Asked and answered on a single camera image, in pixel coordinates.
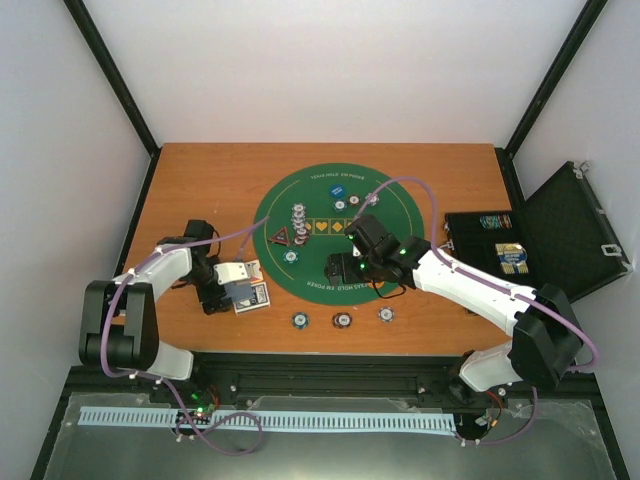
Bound blue backed card deck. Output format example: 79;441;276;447
224;282;253;304

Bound purple white chip stack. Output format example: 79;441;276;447
378;306;395;323

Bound orange black chip stack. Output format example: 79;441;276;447
332;312;352;329

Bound blue small blind button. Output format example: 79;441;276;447
329;184;346;198

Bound spread row of chips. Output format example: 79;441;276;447
291;203;310;246

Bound green blue chip stack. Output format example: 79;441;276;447
292;312;309;329

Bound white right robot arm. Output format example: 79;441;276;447
324;215;594;392

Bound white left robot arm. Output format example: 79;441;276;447
78;220;232;403

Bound yellow ace card box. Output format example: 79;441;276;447
245;260;264;283

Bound blue club special card box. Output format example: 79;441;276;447
234;282;271;314

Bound green round poker mat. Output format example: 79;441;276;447
253;163;395;306

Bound triangular all in button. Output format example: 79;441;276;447
268;226;290;246

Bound multicolour chips in case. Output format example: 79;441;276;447
479;214;513;230

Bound gold blue card pack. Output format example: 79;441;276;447
495;243;529;275

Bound black chip carrying case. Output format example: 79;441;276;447
444;161;633;302

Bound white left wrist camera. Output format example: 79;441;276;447
213;262;252;285

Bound black front frame rail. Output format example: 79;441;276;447
189;350;599;401

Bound light blue cable duct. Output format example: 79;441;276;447
77;406;456;436

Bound black frame post left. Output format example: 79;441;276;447
62;0;161;156

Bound black frame post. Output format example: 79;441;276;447
504;0;610;156
62;0;161;156

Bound black frame post right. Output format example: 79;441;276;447
504;0;610;156

